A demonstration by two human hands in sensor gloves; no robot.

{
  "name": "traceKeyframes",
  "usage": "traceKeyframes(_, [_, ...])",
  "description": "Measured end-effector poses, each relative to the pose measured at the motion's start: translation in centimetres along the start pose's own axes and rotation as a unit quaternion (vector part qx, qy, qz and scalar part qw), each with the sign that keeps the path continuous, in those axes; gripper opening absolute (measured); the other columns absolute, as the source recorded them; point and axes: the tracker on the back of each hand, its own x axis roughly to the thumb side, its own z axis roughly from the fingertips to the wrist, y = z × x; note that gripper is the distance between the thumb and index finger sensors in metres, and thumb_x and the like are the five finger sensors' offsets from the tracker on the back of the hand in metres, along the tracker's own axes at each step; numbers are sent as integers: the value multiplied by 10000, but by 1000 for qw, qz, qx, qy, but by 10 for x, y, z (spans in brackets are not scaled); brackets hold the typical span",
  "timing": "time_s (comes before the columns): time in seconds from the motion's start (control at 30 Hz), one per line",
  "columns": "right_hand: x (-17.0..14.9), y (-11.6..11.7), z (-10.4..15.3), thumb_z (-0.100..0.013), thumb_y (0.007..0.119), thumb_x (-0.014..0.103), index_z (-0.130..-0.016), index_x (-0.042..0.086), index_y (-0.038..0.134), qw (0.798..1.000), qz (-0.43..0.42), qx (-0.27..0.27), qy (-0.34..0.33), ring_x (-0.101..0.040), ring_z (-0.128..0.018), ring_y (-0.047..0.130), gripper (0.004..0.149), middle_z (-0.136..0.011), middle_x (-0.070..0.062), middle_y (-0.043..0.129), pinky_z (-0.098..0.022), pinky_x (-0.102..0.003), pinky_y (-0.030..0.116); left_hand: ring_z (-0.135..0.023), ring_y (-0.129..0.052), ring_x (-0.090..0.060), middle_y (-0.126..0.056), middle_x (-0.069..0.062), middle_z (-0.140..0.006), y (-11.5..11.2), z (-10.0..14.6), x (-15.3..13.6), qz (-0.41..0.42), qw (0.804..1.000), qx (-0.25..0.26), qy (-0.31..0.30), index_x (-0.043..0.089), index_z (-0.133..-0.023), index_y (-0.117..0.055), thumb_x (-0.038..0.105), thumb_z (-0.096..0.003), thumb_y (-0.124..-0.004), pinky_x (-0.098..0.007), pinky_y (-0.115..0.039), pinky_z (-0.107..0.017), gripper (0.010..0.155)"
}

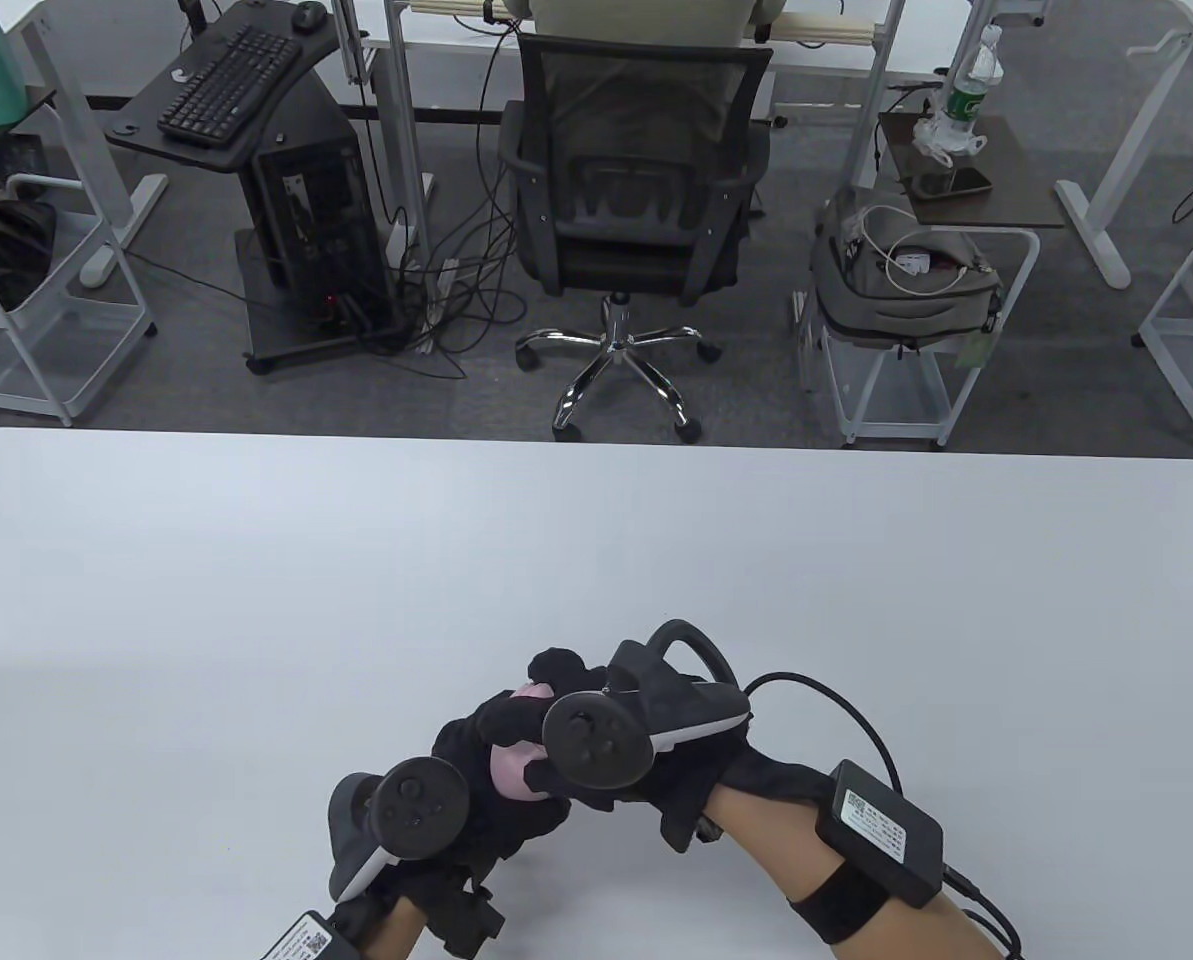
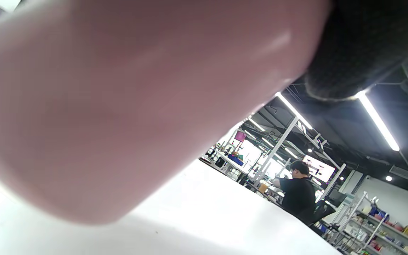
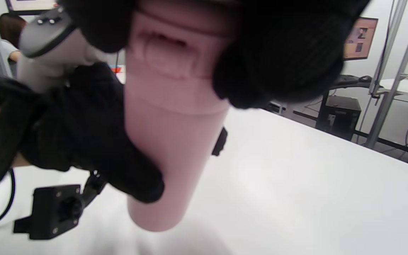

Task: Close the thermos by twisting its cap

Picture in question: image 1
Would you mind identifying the person's left hand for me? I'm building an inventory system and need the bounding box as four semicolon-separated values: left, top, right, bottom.
334;688;573;951

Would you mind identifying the person's right hand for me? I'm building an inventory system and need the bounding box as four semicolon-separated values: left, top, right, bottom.
528;648;832;854

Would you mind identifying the pink soft toy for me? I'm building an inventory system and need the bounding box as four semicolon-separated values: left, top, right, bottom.
489;682;559;803

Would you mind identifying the person's right forearm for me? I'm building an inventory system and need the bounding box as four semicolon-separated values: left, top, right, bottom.
704;788;1007;960

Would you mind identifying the person's left forearm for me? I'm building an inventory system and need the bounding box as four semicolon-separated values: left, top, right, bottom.
354;890;429;960

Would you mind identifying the black controller on right glove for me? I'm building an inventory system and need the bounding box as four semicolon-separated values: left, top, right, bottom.
541;620;754;796

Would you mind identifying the black controller on glove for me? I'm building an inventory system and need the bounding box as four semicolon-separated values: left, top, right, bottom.
541;620;754;796
328;757;472;901

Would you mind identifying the black controller on left glove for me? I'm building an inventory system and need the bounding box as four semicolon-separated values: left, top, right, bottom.
328;757;472;901

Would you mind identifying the black box on left wrist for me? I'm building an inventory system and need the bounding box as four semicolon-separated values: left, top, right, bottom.
259;910;339;960

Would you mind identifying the black box on wrist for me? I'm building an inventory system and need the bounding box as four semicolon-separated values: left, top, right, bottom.
259;910;339;960
814;760;945;909

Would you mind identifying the black box on right wrist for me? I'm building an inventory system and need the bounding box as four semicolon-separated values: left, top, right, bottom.
814;760;945;909

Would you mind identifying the white power strip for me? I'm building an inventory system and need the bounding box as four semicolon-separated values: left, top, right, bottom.
418;172;460;353

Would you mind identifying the black mesh office chair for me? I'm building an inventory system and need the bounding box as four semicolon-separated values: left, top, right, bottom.
499;33;777;444

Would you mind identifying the grey backpack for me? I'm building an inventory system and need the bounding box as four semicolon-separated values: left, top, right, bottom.
809;188;1007;353

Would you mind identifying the black computer tower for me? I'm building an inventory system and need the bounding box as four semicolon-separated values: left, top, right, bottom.
253;95;404;338

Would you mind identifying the black smartphone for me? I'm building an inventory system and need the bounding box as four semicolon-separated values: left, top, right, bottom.
904;166;995;199

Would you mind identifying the black rolling computer stand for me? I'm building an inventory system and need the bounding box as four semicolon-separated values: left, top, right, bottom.
104;0;409;377

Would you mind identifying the brown top side table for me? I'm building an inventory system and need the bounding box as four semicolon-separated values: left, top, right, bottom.
821;110;1069;449

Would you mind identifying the crumpled white plastic bag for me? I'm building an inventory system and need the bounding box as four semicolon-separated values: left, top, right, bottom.
913;108;989;168

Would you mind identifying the black keyboard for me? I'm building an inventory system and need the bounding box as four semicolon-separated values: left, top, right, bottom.
158;25;304;149

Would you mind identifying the black bag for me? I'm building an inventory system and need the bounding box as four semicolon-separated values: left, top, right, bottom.
0;198;59;313

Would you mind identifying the clear plastic water bottle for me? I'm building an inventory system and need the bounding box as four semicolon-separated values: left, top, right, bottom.
941;25;1005;138

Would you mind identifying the black glove cable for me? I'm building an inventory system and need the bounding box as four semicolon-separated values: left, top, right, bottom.
744;673;912;801

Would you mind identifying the black wrist strap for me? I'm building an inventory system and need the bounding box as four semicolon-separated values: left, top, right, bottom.
788;860;902;946

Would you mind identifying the bundle of black floor cables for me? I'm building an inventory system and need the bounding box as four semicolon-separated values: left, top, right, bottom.
356;30;557;381

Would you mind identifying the black box cable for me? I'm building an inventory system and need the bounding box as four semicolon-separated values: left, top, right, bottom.
941;868;1025;960

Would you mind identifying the white charger cable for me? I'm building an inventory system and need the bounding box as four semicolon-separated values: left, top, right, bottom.
853;203;969;298

